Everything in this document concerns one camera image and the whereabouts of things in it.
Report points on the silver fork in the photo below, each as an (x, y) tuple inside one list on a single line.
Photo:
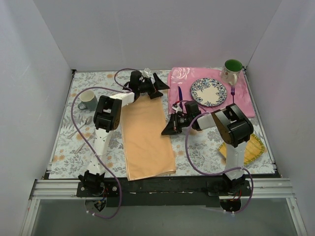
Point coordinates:
[(88, 139)]

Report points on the blue floral plate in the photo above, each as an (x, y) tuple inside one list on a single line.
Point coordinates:
[(208, 92)]

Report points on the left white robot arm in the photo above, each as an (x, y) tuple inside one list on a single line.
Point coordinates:
[(107, 119)]

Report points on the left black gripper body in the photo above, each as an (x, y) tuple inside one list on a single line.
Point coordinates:
[(152, 86)]

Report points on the floral mug green inside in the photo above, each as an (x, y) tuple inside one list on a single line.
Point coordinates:
[(230, 72)]

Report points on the pink floral placemat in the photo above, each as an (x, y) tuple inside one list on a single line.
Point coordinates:
[(185, 76)]

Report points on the aluminium frame rail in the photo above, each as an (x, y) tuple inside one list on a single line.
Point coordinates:
[(71, 189)]

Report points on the purple fork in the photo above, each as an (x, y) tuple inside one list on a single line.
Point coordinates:
[(233, 93)]

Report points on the grey mug white inside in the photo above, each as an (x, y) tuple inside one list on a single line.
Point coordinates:
[(88, 101)]

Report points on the orange satin napkin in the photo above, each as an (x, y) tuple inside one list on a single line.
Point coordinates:
[(147, 152)]

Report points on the purple knife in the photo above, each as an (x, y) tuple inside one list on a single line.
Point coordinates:
[(180, 97)]

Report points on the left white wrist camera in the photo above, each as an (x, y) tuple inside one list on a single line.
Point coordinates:
[(145, 73)]

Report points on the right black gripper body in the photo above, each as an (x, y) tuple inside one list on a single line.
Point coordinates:
[(175, 122)]

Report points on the yellow bamboo mat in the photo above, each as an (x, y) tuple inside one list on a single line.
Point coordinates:
[(254, 149)]

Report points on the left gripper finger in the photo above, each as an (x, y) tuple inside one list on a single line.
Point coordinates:
[(159, 84), (155, 94)]

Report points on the silver spoon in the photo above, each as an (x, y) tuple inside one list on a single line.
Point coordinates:
[(88, 120)]

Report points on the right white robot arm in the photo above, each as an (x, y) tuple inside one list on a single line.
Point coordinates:
[(235, 130)]

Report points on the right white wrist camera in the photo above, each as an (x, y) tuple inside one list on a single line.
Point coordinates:
[(176, 107)]

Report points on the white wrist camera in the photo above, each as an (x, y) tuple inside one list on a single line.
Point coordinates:
[(176, 107), (145, 73)]

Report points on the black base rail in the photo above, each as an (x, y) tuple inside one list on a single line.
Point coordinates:
[(115, 196)]

